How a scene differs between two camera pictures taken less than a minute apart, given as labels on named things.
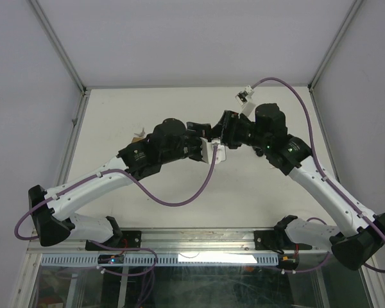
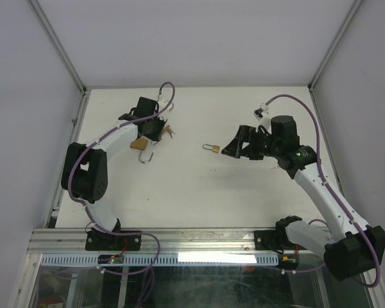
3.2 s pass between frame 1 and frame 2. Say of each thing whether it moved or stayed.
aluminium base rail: stayed
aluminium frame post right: stayed
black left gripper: moved
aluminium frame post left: stayed
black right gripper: moved
